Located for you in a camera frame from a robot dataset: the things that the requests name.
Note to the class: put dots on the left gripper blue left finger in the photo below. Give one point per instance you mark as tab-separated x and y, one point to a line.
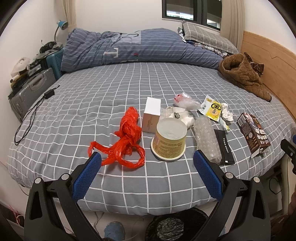
83	176

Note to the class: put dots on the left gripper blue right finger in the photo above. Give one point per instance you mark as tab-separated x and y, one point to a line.
210	174

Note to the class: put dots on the black foil pouch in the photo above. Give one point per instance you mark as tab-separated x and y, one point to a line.
227	156

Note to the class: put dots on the brown milk carton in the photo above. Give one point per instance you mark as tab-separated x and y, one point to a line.
254	134

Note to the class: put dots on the bubble wrap roll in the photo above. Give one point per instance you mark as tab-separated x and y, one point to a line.
206	139

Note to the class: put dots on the red plastic bag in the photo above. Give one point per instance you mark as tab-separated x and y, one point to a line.
129	134

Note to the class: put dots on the yellow instant noodle cup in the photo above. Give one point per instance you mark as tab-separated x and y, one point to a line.
169	142

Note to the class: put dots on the white tissue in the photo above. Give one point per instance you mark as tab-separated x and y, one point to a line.
225	113

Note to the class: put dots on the white translucent plastic bag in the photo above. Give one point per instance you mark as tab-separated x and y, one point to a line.
178	114

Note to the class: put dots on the white cardboard box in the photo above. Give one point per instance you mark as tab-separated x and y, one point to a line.
151	115

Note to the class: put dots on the clear bag with red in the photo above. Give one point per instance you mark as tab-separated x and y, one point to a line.
185	101

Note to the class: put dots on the black trash bin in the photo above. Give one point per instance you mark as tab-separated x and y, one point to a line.
183	225

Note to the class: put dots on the blue slipper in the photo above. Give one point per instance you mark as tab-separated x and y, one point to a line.
114	231

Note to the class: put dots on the torn yellow wrapper strip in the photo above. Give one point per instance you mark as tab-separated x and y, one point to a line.
224	125

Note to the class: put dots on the wooden headboard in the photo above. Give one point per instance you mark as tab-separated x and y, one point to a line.
279	67

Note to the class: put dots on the yellow snack wrapper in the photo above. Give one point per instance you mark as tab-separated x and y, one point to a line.
211	108

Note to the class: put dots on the grey checked bed sheet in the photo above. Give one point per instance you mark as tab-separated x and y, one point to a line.
88	106

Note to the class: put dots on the brown fleece jacket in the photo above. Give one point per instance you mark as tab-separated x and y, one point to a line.
242	71

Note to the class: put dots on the grey hard suitcase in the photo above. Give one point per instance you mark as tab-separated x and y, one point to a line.
23	99

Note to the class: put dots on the teal plastic crate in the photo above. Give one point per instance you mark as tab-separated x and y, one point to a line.
54	61

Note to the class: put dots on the blue striped duvet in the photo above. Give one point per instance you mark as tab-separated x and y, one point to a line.
86	49

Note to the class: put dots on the beige curtain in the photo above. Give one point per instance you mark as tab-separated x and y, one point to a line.
233	21

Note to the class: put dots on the grey checked pillow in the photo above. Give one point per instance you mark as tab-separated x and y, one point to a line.
199	35

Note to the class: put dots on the dark framed window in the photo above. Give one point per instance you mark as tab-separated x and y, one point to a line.
204	12

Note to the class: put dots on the blue desk lamp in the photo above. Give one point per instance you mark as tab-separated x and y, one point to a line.
61	25

